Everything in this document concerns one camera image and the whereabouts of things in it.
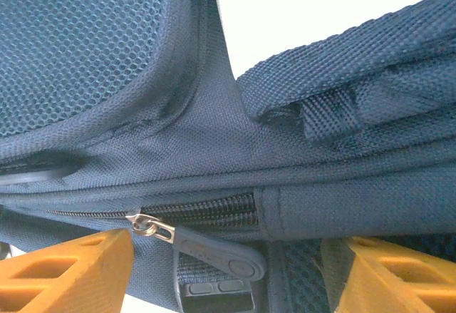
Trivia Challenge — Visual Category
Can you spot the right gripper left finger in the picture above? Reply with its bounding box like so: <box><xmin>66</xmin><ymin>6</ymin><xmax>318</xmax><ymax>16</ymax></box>
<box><xmin>0</xmin><ymin>229</ymin><xmax>135</xmax><ymax>313</ymax></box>

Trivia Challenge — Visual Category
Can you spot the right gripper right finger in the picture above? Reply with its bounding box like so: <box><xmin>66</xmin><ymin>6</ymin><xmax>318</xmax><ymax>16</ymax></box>
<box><xmin>320</xmin><ymin>236</ymin><xmax>456</xmax><ymax>313</ymax></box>

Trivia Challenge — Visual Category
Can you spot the navy blue student backpack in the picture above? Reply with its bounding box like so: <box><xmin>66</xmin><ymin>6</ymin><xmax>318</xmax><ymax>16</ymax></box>
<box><xmin>0</xmin><ymin>0</ymin><xmax>456</xmax><ymax>313</ymax></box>

